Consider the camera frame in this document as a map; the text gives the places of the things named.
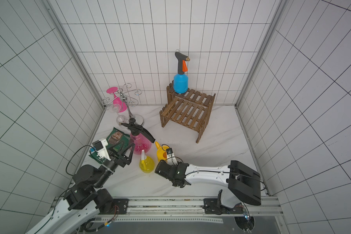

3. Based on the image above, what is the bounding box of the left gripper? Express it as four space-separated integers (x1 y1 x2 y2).
95 140 137 188

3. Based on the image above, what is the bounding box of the yellow watering can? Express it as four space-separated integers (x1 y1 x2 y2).
155 141 169 162

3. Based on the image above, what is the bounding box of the small yellow spray bottle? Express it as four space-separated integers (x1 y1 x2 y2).
139 150 155 173

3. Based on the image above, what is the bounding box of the pink pump sprayer bottle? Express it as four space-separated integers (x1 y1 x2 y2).
120 118 155 155

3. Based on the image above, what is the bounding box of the blue spray bottle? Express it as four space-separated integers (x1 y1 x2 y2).
173 51 190 94

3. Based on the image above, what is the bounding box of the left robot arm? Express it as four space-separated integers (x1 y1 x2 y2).
29 142 135 234

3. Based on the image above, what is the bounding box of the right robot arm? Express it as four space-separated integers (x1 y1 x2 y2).
155 160 261 208

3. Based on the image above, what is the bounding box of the wooden slatted shelf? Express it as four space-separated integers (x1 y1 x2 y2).
160 83 216 143

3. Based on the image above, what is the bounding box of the green chips bag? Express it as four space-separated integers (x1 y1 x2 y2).
106 128 130 159

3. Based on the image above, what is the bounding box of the clear wine glass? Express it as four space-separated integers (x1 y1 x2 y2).
116 112 129 128

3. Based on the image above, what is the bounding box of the pink wine glass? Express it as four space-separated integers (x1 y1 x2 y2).
105 87 127 113

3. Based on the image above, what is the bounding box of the chrome wine glass rack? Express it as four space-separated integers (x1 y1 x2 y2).
102 83 144 126

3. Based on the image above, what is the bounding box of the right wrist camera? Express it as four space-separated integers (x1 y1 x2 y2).
165 148 178 165

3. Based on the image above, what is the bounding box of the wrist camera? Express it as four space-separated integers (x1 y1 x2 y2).
165 148 178 165
90 138 111 164

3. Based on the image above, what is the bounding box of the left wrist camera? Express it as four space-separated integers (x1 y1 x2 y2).
90 138 111 164

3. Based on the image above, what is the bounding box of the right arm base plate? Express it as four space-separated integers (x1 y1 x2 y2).
202 189 243 215

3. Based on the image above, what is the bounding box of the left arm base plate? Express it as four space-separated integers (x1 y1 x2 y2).
104 199 129 215

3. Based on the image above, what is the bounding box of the aluminium mounting rail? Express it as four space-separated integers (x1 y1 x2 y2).
94 197 283 222

